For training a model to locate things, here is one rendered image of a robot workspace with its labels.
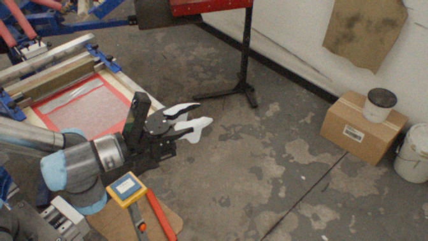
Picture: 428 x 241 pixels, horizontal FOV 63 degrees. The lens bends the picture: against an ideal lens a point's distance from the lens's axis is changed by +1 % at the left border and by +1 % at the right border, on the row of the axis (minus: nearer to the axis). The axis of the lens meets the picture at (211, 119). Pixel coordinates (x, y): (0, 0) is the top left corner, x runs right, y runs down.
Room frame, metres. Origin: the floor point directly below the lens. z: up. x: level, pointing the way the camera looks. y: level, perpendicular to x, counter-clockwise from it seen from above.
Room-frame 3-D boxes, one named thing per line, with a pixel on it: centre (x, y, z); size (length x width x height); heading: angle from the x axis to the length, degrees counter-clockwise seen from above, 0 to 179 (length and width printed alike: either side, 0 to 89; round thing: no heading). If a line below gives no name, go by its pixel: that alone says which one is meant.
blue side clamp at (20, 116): (1.28, 1.04, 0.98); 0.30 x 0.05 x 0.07; 44
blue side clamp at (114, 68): (1.66, 0.64, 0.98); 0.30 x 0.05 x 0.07; 44
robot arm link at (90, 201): (0.44, 0.29, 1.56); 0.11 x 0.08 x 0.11; 27
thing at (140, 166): (1.09, 0.47, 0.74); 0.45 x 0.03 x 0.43; 134
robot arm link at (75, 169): (0.42, 0.29, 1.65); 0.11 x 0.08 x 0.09; 117
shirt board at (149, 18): (2.22, 0.75, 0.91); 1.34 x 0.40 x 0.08; 104
